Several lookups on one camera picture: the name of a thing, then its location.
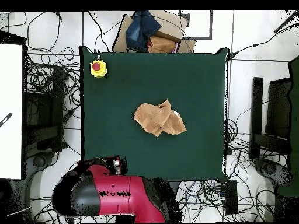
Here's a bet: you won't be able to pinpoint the tan terry towel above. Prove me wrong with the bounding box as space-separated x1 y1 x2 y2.
133 99 187 138

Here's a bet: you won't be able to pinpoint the black flat bar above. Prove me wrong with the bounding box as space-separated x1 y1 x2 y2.
249 76 264 161

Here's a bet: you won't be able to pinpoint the dark green table cloth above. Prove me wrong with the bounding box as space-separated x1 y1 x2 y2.
78 45 230 184

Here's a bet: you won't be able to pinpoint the black equipment case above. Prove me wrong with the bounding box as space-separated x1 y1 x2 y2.
23 64 65 153

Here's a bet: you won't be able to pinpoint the yellow emergency stop button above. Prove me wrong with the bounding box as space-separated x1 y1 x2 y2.
89 59 109 79

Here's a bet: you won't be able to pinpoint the black power strip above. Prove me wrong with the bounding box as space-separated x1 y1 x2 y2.
224 179 239 215

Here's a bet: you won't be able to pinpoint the white desk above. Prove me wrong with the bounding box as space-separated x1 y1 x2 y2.
0 44 23 180

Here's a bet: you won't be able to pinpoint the folded tan towel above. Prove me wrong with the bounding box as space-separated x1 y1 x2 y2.
147 35 179 54

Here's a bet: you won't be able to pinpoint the blue denim jeans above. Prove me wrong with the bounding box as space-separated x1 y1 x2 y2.
125 10 162 53

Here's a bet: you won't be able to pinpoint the brown cardboard box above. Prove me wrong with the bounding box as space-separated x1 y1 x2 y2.
112 10 197 54

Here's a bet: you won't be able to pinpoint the black box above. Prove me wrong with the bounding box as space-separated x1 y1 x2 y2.
265 78 293 141

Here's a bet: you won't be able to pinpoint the green cloth on side table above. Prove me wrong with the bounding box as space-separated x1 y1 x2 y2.
277 55 299 197

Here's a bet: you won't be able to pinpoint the black rod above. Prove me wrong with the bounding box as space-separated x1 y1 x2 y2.
273 10 299 34

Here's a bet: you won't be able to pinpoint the black pedestal foot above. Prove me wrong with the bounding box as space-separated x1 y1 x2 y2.
25 151 55 180
253 157 293 187

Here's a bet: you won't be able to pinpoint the black square metal frame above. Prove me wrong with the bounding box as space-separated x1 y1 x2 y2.
178 9 214 40

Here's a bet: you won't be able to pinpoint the black cable with connector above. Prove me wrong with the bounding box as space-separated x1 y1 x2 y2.
227 22 299 60

